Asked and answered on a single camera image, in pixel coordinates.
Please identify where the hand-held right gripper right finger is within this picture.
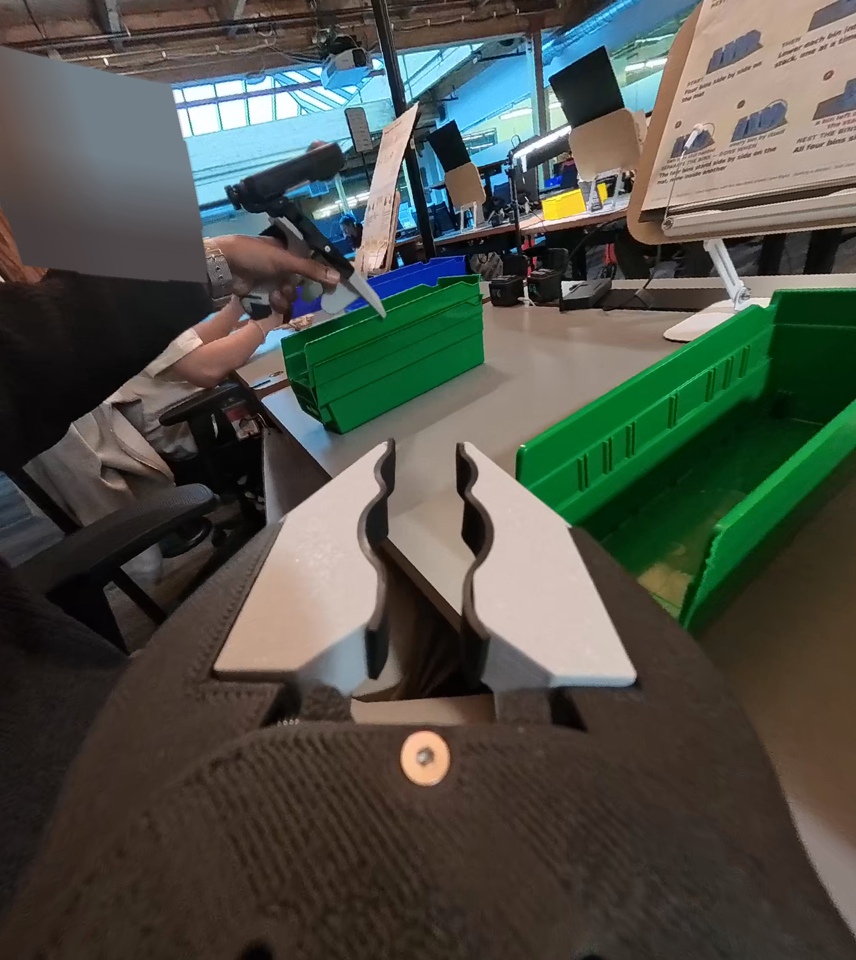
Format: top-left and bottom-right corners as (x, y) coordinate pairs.
(456, 441), (639, 695)

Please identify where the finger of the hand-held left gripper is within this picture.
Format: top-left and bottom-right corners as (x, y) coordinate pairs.
(276, 212), (360, 282)
(319, 262), (389, 320)

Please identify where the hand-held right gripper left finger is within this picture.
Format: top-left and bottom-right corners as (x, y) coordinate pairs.
(212, 439), (399, 697)

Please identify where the person's left forearm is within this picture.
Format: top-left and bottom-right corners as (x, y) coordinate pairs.
(0, 270), (213, 481)

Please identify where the grey desk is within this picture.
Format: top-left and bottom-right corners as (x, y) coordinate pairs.
(236, 273), (856, 960)

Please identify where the person's left hand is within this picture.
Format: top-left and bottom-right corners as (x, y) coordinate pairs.
(210, 232), (342, 320)

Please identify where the blue plastic bin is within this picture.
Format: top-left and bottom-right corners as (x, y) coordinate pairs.
(291, 256), (468, 318)

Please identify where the silver wristwatch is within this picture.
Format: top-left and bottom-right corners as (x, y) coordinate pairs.
(203, 238), (236, 301)

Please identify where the black monitor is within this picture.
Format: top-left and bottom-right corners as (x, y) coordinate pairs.
(428, 120), (474, 175)

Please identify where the flat black case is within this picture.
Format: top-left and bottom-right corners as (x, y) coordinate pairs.
(560, 279), (616, 312)

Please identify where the person's upper body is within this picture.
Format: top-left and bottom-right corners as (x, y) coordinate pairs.
(0, 502), (144, 960)

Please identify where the white board stand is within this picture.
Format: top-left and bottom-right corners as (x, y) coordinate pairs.
(662, 221), (856, 344)

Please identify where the white ceiling camera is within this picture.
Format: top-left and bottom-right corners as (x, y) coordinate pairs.
(319, 28), (370, 93)

